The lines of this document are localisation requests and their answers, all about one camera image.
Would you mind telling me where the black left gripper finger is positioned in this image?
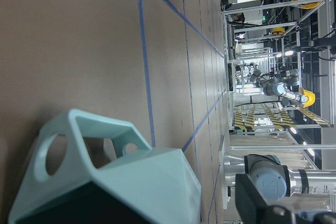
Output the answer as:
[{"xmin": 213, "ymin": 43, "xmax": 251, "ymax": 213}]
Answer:
[{"xmin": 235, "ymin": 174, "xmax": 335, "ymax": 223}]

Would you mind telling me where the mint green faceted cup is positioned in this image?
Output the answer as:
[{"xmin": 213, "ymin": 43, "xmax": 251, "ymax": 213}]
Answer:
[{"xmin": 8, "ymin": 109, "xmax": 201, "ymax": 223}]

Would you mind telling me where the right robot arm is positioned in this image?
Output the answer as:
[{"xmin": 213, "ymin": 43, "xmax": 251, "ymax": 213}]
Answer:
[{"xmin": 223, "ymin": 152, "xmax": 335, "ymax": 200}]

